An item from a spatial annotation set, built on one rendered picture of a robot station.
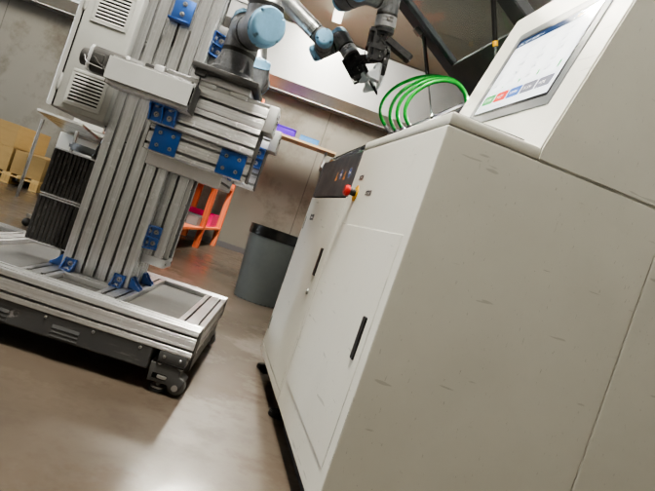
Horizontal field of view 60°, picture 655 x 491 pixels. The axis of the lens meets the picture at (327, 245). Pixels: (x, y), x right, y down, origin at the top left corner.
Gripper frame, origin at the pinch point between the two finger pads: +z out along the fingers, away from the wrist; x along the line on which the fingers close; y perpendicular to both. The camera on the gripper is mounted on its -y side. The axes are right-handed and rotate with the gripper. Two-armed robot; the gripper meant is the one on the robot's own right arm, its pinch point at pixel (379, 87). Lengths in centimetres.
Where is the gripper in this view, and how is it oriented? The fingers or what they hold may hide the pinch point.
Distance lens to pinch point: 216.5
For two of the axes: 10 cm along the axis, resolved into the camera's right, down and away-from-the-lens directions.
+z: -1.8, 9.8, 1.1
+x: 1.3, 1.3, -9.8
